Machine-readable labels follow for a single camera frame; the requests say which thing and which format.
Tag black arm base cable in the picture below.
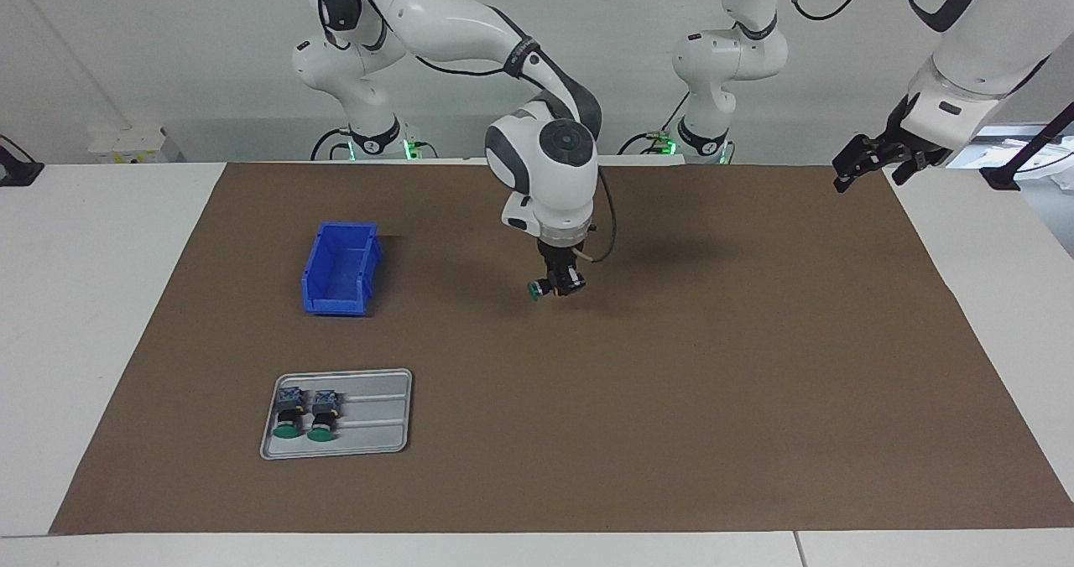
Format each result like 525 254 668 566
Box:
618 93 689 155
310 127 353 162

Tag white sheet pile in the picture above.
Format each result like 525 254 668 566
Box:
965 122 1074 190

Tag black table clamp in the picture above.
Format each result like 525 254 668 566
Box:
0 135 44 187

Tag white box with label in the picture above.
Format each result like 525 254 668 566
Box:
88 127 182 164

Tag brown table mat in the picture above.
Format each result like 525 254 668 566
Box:
49 163 1074 535

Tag grey metal tray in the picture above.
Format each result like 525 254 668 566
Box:
259 369 414 461

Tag blue plastic storage bin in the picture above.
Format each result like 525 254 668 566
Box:
300 221 383 317

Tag black right arm base cable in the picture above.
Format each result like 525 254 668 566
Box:
310 127 353 162

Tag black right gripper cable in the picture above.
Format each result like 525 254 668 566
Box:
411 5 618 264

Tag black left arm base cable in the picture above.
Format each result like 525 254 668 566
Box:
618 93 689 155

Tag black camera stand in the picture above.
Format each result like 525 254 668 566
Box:
979 101 1074 191

